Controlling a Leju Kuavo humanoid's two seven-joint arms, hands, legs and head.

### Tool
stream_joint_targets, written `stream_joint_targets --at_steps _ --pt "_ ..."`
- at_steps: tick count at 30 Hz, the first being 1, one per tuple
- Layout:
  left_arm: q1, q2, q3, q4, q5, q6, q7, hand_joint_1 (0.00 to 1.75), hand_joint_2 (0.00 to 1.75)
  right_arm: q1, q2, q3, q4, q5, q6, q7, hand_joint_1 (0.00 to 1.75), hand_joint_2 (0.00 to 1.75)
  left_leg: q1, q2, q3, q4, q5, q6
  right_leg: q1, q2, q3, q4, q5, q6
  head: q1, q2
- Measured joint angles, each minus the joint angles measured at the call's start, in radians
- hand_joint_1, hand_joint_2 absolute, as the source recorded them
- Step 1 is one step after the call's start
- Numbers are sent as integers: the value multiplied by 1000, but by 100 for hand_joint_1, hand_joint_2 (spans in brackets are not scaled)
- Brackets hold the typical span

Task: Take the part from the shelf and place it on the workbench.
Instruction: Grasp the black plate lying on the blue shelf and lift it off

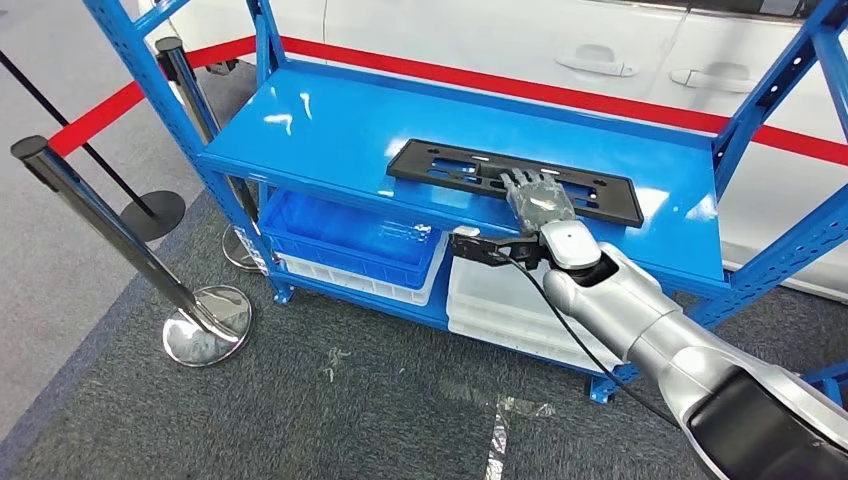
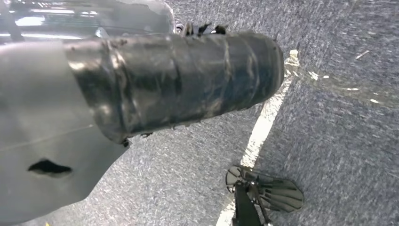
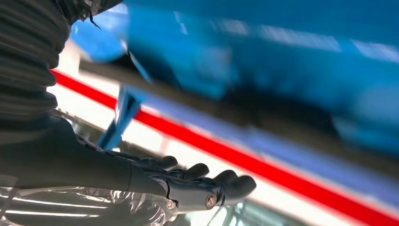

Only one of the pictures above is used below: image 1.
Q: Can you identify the chrome stanchion post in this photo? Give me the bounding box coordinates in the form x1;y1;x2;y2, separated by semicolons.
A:
9;135;254;368
155;36;263;273

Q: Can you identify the blue plastic bin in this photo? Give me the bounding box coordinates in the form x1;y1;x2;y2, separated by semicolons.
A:
258;188;445;291

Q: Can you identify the translucent white plastic bin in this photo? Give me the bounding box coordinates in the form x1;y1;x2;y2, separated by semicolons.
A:
447;317;627;372
447;254;601;333
445;294;617;352

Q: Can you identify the blue metal shelf rack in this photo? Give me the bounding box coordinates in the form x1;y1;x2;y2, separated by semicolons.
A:
82;0;848;405
801;360;848;409

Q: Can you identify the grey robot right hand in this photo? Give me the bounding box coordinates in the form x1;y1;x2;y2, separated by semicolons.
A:
498;167;578;233

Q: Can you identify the red barrier belt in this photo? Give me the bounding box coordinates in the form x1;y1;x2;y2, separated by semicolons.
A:
281;36;848;167
47;36;258;159

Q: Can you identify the black plastic panel part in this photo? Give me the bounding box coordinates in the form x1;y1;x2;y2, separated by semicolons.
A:
386;137;645;230

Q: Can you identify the white car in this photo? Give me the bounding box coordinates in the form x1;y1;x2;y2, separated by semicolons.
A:
139;0;848;303

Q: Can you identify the black stanchion post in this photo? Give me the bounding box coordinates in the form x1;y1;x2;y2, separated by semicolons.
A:
0;49;187;243

